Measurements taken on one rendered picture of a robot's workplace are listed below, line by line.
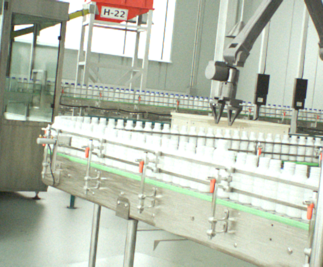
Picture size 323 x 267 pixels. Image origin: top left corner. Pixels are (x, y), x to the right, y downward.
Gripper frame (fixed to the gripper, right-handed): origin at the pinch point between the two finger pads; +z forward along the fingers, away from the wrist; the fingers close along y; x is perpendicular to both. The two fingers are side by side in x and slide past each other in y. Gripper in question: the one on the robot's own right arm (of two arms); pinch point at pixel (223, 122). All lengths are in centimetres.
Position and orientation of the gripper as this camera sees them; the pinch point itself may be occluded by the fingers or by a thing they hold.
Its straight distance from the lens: 250.5
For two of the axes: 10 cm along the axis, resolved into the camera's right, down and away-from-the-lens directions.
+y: -8.1, -1.2, -5.7
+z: -1.6, 9.9, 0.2
